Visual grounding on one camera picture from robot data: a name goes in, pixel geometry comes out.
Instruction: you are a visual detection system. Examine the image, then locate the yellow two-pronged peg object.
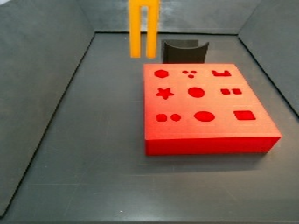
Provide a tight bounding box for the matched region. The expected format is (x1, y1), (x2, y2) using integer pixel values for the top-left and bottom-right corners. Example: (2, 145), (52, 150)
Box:
(128, 0), (160, 59)

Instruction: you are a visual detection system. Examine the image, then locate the red shape-sorter block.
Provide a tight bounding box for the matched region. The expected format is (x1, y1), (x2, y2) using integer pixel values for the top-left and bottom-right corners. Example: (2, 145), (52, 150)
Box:
(144, 64), (281, 156)

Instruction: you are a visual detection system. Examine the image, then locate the dark curved holder block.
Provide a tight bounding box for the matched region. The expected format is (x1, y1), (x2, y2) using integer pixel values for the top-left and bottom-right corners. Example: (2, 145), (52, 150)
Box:
(161, 39), (209, 64)

